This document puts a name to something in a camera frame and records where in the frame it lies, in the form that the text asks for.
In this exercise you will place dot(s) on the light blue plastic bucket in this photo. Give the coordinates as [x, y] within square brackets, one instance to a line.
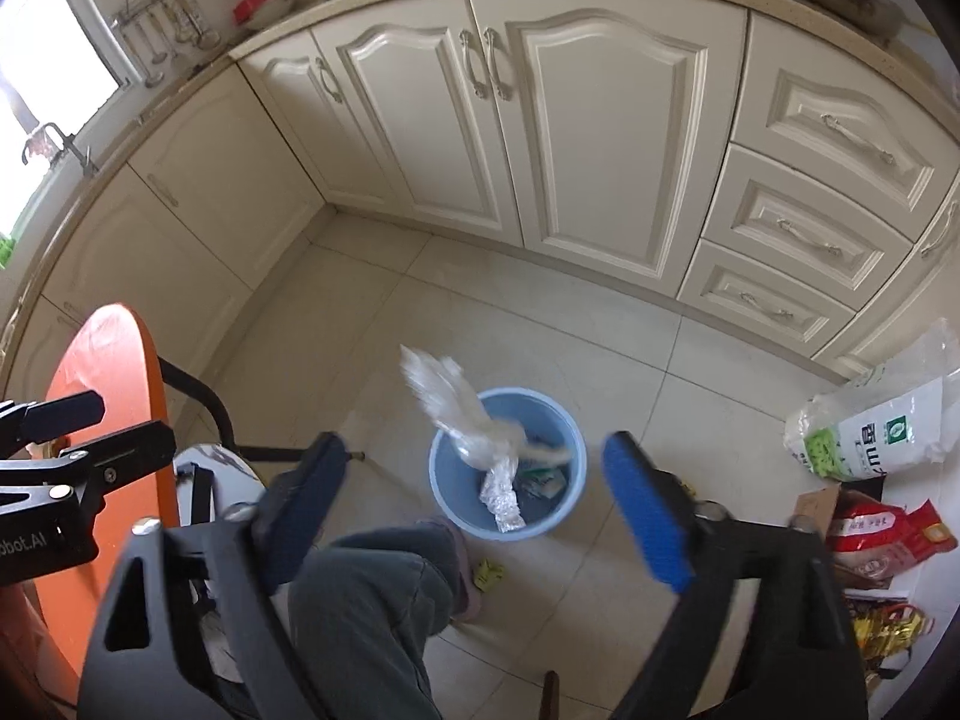
[559, 420]

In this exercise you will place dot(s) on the yellow cooking oil bottle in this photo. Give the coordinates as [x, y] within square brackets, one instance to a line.
[896, 622]

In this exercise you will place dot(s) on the steel faucet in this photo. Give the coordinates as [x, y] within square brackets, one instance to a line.
[75, 154]

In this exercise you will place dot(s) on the dark brown wooden post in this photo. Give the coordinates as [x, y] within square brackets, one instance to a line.
[551, 694]

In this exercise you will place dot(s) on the steel ladle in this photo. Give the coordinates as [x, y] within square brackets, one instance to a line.
[208, 36]
[152, 75]

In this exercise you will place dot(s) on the open cardboard box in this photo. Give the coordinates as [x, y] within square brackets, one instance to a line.
[817, 510]

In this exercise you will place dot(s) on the kitchen window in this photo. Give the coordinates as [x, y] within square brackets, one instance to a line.
[45, 52]

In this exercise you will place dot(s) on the yellow green wrapper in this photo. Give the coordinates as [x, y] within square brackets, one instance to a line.
[489, 575]

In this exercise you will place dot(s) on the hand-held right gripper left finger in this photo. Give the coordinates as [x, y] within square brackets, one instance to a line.
[300, 510]

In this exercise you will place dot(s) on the white green rice bag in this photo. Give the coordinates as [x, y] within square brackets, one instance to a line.
[877, 427]

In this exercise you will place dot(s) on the silver foil bag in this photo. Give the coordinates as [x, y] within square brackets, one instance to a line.
[502, 502]

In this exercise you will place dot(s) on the cooking oil bottle box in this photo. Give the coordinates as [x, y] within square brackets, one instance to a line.
[870, 671]

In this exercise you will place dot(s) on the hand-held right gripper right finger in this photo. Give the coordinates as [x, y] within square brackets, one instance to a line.
[649, 510]

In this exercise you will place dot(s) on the large cream cabinet drawer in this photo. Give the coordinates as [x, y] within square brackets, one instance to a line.
[832, 135]

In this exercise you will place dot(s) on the white bowl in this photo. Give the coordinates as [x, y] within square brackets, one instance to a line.
[283, 13]

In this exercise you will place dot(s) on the red white rice bag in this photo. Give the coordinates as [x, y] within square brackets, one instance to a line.
[874, 532]

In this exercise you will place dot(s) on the steel skimmer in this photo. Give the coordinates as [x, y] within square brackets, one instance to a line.
[187, 34]

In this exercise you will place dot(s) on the lilac slipper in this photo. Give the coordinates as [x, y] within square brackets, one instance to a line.
[469, 585]

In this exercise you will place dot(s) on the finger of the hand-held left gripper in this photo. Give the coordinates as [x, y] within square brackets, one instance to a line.
[127, 450]
[67, 416]

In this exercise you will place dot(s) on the large whitish plastic bag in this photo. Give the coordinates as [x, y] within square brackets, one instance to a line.
[450, 405]

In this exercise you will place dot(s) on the printed paper carton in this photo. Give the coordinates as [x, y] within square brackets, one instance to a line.
[546, 481]

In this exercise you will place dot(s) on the black chair white seat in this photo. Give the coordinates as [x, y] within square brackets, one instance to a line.
[232, 476]

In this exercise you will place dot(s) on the orange round table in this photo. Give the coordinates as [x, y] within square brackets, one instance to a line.
[105, 360]

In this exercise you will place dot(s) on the person's right leg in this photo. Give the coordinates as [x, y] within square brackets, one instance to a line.
[367, 615]

